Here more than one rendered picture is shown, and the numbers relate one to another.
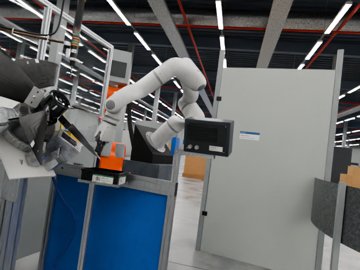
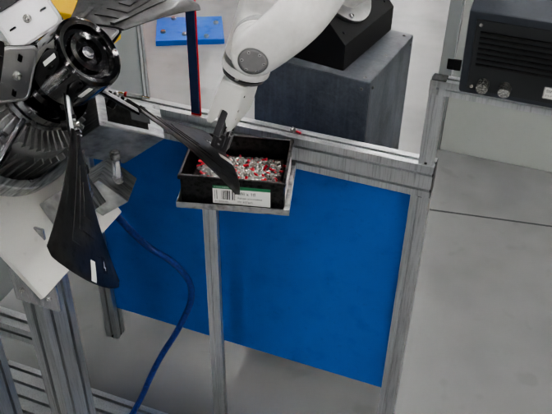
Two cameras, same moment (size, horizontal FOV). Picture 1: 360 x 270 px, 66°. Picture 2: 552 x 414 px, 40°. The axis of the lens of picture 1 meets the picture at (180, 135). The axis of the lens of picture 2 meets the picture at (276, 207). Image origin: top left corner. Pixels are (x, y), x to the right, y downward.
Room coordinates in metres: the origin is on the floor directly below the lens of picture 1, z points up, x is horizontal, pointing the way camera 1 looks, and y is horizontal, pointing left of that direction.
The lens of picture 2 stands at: (0.30, 0.31, 1.74)
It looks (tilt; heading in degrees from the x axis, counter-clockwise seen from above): 37 degrees down; 0
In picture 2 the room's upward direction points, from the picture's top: 1 degrees clockwise
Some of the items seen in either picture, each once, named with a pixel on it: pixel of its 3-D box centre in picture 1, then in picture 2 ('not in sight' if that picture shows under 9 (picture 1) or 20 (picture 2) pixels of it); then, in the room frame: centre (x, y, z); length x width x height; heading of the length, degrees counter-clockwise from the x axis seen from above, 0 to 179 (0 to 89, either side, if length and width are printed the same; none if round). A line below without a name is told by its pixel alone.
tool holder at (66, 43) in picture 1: (72, 52); not in sight; (1.47, 0.63, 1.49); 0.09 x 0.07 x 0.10; 105
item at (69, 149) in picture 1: (62, 146); (110, 128); (1.53, 0.63, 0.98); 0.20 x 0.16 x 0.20; 70
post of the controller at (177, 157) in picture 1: (175, 165); (433, 121); (1.62, 0.00, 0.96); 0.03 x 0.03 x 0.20; 70
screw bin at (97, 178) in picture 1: (104, 176); (237, 170); (1.60, 0.40, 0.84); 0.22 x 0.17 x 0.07; 84
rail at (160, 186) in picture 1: (110, 177); (239, 135); (1.77, 0.40, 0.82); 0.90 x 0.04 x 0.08; 70
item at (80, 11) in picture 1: (79, 19); not in sight; (1.47, 0.62, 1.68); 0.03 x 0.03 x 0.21
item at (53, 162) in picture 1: (52, 160); (105, 186); (1.44, 0.63, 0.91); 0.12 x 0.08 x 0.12; 70
